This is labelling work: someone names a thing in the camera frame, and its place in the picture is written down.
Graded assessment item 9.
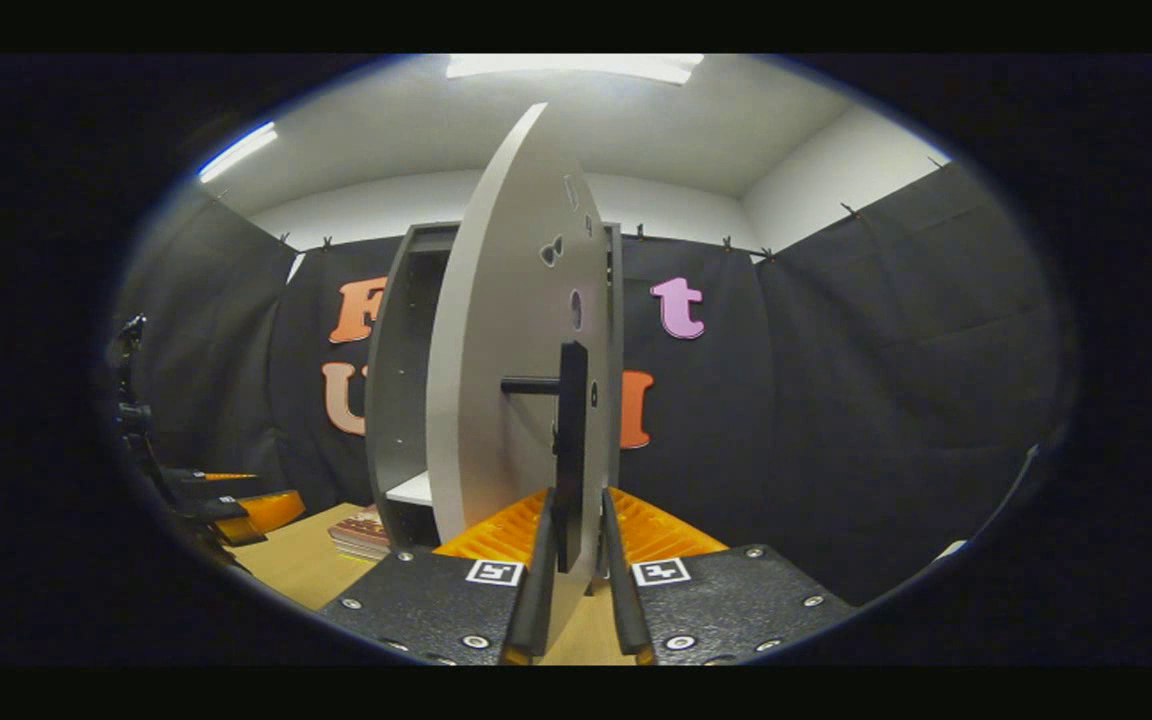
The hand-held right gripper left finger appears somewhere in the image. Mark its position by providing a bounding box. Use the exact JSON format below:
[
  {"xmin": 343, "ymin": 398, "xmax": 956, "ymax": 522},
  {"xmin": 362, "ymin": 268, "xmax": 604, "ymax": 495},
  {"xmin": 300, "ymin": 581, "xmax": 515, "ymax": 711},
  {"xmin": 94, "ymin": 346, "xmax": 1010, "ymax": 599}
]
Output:
[{"xmin": 321, "ymin": 487, "xmax": 560, "ymax": 666}]

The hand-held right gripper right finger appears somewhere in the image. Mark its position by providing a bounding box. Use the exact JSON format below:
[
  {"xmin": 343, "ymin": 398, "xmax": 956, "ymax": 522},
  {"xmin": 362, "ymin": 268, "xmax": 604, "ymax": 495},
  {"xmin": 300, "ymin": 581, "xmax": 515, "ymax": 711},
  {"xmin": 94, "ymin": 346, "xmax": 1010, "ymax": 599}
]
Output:
[{"xmin": 601, "ymin": 487, "xmax": 857, "ymax": 666}]

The black door handle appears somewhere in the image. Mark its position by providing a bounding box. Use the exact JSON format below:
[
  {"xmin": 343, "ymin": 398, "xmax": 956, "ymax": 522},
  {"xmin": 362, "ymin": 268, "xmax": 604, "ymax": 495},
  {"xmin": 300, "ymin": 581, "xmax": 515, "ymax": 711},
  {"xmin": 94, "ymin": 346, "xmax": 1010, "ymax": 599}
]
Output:
[{"xmin": 501, "ymin": 342, "xmax": 590, "ymax": 576}]

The white cabinet door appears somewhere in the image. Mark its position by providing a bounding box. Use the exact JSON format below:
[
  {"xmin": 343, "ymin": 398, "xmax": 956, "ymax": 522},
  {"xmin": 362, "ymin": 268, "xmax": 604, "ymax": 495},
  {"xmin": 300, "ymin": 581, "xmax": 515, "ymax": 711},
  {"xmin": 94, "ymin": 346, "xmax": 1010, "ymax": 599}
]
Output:
[{"xmin": 426, "ymin": 102, "xmax": 614, "ymax": 657}]

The white cabinet shelf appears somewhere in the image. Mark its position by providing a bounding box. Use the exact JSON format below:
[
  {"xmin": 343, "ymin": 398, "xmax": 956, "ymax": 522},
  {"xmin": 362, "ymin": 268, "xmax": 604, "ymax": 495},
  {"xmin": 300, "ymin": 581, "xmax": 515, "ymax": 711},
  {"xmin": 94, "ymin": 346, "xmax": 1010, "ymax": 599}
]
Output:
[{"xmin": 386, "ymin": 470, "xmax": 435, "ymax": 508}]

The grey cabinet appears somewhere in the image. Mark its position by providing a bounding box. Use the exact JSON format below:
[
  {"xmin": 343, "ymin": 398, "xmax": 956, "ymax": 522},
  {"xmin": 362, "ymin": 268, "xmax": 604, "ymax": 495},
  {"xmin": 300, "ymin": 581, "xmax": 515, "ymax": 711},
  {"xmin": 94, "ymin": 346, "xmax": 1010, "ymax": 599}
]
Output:
[{"xmin": 366, "ymin": 222, "xmax": 625, "ymax": 553}]

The stack of books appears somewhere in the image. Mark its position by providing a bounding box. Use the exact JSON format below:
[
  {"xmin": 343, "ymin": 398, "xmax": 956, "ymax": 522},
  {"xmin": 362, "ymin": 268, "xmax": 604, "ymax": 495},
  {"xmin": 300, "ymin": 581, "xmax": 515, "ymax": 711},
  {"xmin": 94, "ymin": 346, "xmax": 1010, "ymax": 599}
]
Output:
[{"xmin": 327, "ymin": 504, "xmax": 393, "ymax": 562}]

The long ceiling light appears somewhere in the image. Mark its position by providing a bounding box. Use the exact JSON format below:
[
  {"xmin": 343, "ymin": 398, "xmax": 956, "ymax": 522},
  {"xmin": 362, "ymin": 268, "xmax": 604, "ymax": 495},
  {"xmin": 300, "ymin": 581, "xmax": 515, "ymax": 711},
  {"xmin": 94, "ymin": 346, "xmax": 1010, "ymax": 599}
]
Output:
[{"xmin": 198, "ymin": 121, "xmax": 279, "ymax": 184}]

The black backdrop cloth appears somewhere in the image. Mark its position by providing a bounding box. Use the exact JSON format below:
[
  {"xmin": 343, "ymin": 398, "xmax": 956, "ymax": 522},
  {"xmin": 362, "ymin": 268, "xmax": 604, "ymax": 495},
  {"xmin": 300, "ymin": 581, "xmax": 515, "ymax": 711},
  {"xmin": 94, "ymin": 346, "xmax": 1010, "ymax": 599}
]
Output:
[{"xmin": 111, "ymin": 160, "xmax": 1069, "ymax": 603}]

